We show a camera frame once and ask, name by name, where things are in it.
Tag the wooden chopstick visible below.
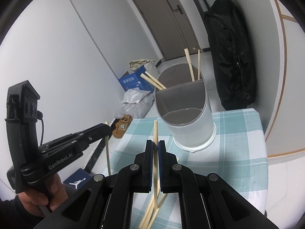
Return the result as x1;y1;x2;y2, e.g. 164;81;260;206
140;73;163;90
145;71;166;89
105;136;111;176
197;49;201;80
153;120;158;210
184;48;195;82

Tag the person's left hand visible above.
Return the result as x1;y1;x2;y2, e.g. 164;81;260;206
18;174;68;217

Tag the navy Jordan shoe box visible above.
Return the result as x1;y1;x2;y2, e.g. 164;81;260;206
63;169;92;189

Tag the tan suede shoe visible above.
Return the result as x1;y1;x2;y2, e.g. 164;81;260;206
116;114;133;126
112;121;130;139

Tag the large grey parcel bag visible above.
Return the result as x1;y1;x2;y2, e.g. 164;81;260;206
114;94;154;119

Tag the white utensil holder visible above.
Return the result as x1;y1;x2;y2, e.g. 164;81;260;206
155;63;217;152

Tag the grey plastic parcel bag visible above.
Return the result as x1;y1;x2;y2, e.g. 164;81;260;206
123;87;150;103

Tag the teal plaid tablecloth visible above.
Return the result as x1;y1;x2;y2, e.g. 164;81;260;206
109;108;269;229

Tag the blue cardboard box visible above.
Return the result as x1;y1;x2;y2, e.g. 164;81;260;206
118;66;155;93

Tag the beige canvas tote bag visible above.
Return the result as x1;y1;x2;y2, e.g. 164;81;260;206
129;59;160;78

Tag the black backpack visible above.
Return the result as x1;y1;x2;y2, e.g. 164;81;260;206
204;0;257;110

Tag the grey entrance door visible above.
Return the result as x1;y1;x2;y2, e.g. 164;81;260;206
132;0;200;60

